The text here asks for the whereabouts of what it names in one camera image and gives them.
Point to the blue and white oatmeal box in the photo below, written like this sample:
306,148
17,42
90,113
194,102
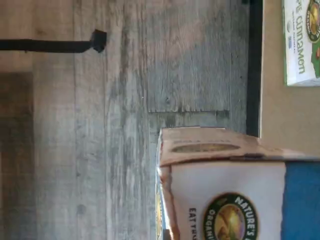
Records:
225,180

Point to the wooden shelf board with boxes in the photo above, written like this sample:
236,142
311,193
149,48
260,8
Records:
272,75

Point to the green apple cinnamon oatmeal box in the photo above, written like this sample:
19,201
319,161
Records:
300,62

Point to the black bar with square end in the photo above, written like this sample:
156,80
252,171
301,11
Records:
50,45

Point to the black metal shelf frame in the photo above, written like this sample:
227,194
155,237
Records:
255,75

